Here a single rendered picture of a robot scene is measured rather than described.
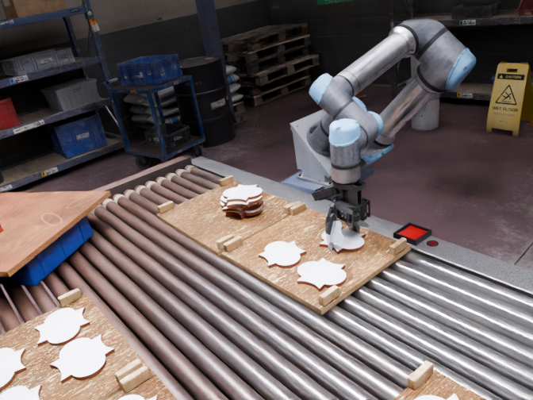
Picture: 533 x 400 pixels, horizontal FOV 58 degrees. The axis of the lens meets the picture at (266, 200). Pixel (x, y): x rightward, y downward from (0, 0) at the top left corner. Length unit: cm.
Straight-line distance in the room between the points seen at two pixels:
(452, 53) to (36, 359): 135
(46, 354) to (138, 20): 573
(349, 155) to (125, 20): 559
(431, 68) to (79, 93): 455
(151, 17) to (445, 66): 557
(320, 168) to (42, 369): 118
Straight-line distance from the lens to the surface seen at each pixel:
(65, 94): 557
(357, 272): 127
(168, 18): 694
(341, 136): 119
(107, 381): 114
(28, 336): 138
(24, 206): 191
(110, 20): 652
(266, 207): 165
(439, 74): 154
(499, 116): 488
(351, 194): 126
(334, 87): 131
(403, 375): 103
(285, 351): 111
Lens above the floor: 166
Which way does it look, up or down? 25 degrees down
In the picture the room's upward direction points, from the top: 10 degrees counter-clockwise
